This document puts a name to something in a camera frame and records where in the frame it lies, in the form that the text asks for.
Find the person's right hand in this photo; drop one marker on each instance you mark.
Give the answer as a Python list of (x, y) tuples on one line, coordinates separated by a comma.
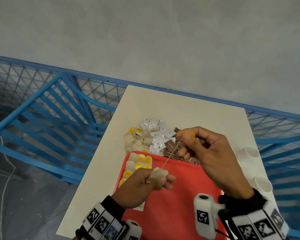
[(217, 162)]

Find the person's left hand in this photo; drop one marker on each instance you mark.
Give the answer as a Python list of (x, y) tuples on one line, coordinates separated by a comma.
[(132, 189)]

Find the person's right thumb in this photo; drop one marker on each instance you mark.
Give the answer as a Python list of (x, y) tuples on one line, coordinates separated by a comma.
[(191, 142)]

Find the person's left fingers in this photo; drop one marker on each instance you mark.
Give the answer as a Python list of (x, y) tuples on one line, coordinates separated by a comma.
[(166, 183)]

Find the tea bag with yellow tag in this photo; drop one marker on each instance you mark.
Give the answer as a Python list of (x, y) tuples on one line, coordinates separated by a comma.
[(158, 173)]

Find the pile of brown sachets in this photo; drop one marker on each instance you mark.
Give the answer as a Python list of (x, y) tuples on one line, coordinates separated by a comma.
[(170, 146)]

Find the red plastic tray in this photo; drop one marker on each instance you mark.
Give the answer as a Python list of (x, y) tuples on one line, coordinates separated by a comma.
[(180, 212)]

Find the pile of white sachets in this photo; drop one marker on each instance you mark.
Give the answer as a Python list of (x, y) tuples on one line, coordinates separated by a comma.
[(158, 139)]

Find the rows of arranged tea bags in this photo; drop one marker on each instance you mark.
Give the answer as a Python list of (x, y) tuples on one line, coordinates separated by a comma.
[(140, 158)]

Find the pile of loose tea bags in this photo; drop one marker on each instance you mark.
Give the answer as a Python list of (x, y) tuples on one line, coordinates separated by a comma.
[(130, 138)]

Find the white paper cup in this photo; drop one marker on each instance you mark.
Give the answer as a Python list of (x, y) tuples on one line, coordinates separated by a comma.
[(262, 184), (248, 153)]

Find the left wristband with markers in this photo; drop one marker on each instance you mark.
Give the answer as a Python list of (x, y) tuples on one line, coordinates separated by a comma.
[(102, 222)]

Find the wristband with markers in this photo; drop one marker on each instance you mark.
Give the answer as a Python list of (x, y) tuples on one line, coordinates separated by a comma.
[(102, 222), (262, 224)]

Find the blue metal mesh fence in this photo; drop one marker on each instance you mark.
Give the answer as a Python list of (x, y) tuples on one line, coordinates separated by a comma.
[(277, 117)]

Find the right wristband with markers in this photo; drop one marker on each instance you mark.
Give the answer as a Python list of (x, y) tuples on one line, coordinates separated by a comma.
[(262, 224)]

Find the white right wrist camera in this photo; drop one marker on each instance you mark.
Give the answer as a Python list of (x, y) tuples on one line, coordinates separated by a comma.
[(205, 217)]

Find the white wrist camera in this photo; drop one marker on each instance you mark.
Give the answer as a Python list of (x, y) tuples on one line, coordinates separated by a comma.
[(205, 217), (133, 229)]

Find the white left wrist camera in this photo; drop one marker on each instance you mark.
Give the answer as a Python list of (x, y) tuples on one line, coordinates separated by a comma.
[(133, 229)]

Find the blue metal slatted frame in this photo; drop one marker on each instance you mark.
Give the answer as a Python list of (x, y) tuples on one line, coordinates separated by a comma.
[(52, 127)]

